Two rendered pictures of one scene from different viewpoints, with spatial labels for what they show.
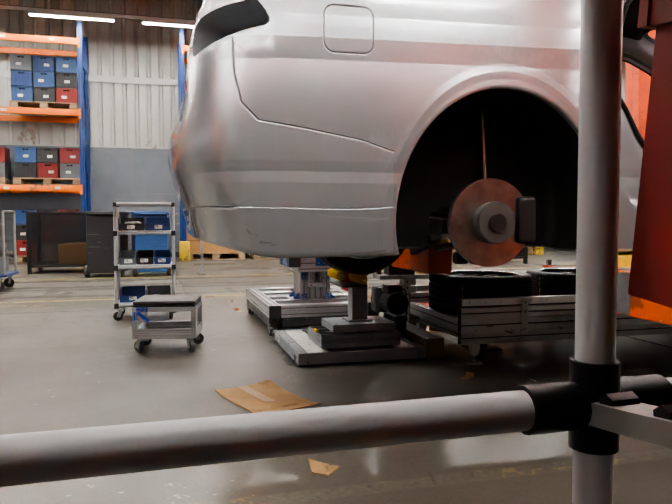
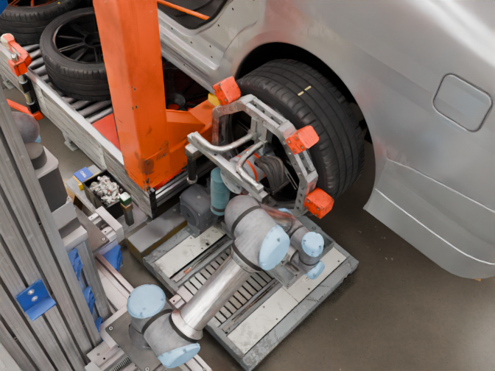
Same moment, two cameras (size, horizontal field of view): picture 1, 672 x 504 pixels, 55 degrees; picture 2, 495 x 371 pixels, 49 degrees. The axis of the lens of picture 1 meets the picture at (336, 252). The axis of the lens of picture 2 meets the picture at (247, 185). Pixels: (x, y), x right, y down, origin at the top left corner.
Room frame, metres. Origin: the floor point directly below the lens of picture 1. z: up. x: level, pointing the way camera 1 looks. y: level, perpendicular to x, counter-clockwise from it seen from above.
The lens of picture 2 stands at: (5.12, 1.13, 2.55)
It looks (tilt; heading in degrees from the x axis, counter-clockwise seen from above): 51 degrees down; 236
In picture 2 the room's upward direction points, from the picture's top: 5 degrees clockwise
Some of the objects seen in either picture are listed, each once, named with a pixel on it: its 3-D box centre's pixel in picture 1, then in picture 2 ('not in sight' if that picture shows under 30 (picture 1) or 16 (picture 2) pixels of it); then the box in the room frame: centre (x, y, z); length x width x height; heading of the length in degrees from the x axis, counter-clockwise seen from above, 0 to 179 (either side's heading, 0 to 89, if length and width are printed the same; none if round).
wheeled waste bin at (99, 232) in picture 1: (107, 243); not in sight; (9.77, 3.43, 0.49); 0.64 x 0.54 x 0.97; 5
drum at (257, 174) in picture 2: not in sight; (248, 167); (4.32, -0.07, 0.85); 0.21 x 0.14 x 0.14; 15
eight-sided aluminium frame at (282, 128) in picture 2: not in sight; (261, 159); (4.25, -0.09, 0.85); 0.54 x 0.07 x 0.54; 105
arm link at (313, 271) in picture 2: not in sight; (308, 263); (4.35, 0.42, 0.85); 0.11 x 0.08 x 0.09; 105
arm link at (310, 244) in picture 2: not in sight; (308, 245); (4.35, 0.40, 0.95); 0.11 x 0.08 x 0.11; 98
